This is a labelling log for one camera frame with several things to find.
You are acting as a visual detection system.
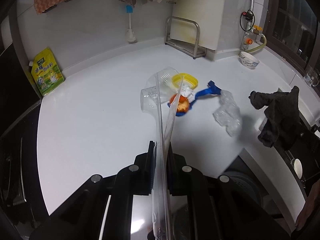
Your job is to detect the blue white bottle brush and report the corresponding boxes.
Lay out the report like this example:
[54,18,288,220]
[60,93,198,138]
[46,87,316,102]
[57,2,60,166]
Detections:
[126,5,137,44]

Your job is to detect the dark grey rag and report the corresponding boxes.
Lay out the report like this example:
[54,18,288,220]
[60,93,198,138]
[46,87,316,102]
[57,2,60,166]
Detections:
[248,86,300,150]

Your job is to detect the white patterned ceramic bowl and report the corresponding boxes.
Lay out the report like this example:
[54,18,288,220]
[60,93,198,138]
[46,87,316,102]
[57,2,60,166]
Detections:
[239,51,260,69]

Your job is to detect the yellow gas hose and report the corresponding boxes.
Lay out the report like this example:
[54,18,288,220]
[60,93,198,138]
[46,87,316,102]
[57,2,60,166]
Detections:
[246,33,267,54]

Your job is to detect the grey perforated trash basket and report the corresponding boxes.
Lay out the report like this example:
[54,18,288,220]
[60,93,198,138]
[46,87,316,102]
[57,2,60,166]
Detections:
[222,171,266,214]

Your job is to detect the orange knob gas fitting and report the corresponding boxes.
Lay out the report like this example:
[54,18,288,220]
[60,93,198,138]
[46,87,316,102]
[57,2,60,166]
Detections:
[240,36,253,50]

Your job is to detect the brass gas valve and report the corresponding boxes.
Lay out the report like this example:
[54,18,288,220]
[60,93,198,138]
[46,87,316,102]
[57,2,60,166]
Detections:
[252,25,263,35]

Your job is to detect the crumpled white tissue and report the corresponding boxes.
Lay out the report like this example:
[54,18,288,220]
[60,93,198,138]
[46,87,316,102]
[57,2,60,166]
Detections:
[181,84,195,102]

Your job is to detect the black cable loop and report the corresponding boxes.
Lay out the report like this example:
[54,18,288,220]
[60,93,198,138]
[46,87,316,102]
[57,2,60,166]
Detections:
[239,9,256,33]

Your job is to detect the glass mug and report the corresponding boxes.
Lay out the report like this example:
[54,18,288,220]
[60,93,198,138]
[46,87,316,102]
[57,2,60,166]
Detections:
[304,67,319,87]

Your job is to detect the black stove range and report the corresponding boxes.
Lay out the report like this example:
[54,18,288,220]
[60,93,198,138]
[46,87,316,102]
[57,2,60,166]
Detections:
[1,102,48,229]

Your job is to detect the blue plastic strap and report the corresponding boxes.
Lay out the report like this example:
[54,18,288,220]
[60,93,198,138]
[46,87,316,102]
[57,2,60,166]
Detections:
[166,80,222,117]

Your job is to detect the clear plastic bag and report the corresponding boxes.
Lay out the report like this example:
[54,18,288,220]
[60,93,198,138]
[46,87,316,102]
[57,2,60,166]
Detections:
[213,90,242,137]

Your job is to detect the clear plastic packaging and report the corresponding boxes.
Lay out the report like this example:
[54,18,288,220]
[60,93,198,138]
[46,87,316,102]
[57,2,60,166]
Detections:
[140,67,183,239]

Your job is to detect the yellow plastic lid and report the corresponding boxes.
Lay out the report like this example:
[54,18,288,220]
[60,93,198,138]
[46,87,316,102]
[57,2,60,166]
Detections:
[171,73,199,89]

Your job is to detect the steel cutting board rack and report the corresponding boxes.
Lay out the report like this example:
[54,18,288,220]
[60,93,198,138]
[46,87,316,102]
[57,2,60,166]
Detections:
[164,16,207,60]

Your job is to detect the white cutting board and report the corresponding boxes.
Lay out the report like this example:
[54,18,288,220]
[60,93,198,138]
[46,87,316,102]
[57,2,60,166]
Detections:
[172,0,225,50]

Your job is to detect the yellow green detergent pouch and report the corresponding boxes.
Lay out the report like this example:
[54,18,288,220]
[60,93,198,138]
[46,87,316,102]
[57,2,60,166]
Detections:
[29,47,65,96]

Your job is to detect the orange peel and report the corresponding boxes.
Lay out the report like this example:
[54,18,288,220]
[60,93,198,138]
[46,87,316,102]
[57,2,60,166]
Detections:
[168,94,190,114]

